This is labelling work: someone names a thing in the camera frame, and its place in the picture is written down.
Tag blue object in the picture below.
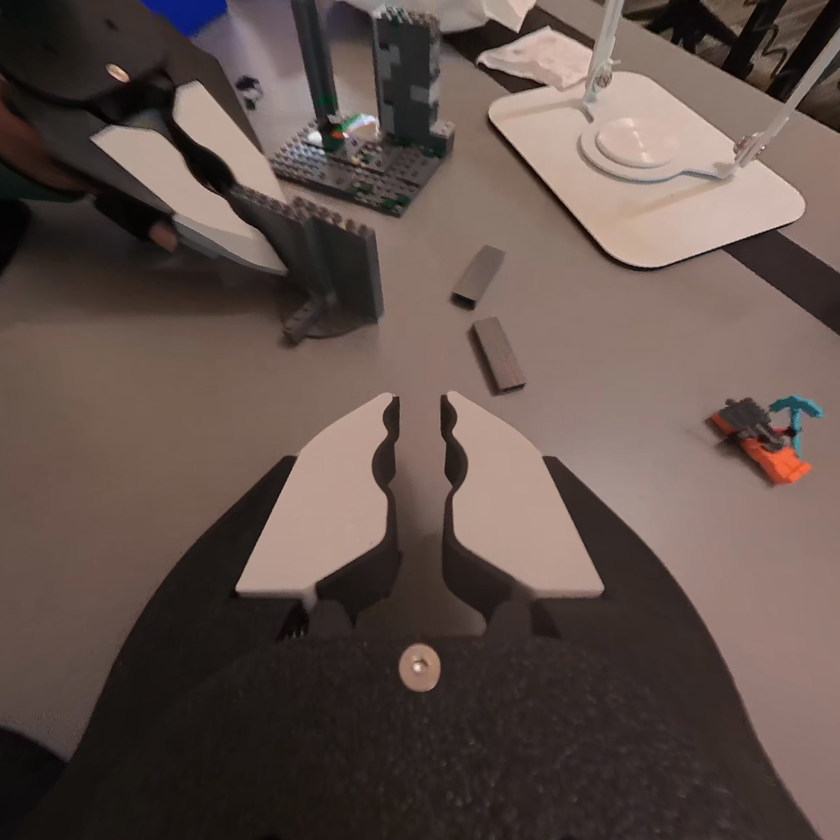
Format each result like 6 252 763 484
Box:
141 0 228 38

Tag orange and teal brick figure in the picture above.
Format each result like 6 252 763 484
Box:
706 395 826 488

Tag white folded paper sheet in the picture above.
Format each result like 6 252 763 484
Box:
476 26 595 91

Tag grey and green brick build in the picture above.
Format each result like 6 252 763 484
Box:
270 0 457 219

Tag grey toy brick wall assembly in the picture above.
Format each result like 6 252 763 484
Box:
226 182 386 347

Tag black office chair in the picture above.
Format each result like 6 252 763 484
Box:
640 0 840 83

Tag long grey toy brick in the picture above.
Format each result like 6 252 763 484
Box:
470 316 528 397
449 244 507 310

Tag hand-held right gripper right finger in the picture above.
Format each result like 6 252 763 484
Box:
438 391 606 601

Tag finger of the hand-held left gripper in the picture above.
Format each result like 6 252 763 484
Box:
87 123 291 278
172 77 287 206

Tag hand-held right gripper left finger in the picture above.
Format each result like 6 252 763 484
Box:
235 392 403 601

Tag person's left hand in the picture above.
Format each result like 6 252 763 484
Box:
0 98 179 255

